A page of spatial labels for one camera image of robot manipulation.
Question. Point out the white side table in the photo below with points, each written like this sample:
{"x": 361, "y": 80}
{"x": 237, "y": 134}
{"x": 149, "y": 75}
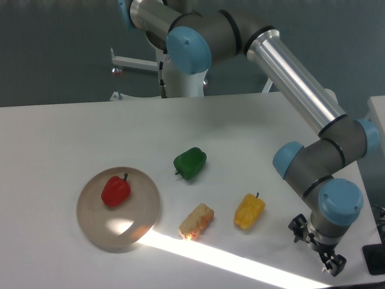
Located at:
{"x": 376, "y": 106}

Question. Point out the yellow bell pepper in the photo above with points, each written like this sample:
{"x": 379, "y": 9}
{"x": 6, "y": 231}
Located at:
{"x": 248, "y": 211}

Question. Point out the translucent brown round plate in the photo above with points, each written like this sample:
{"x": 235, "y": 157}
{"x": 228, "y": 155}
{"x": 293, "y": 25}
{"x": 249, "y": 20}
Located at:
{"x": 116, "y": 229}

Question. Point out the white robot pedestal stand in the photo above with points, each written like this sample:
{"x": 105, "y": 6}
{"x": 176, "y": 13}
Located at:
{"x": 186, "y": 54}

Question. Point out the green bell pepper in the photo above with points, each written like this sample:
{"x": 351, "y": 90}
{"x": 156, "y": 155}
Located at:
{"x": 190, "y": 163}

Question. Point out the red bell pepper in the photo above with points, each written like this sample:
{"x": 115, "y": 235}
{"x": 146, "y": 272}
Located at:
{"x": 116, "y": 191}

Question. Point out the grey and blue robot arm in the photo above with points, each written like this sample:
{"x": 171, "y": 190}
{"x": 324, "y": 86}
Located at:
{"x": 335, "y": 204}

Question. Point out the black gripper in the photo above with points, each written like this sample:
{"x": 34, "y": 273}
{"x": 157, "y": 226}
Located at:
{"x": 304, "y": 230}

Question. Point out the orange yellow food block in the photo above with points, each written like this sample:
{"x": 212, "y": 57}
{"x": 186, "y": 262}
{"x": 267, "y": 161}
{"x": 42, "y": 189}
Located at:
{"x": 196, "y": 222}

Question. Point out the black device at edge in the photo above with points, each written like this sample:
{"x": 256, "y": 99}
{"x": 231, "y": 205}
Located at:
{"x": 374, "y": 258}

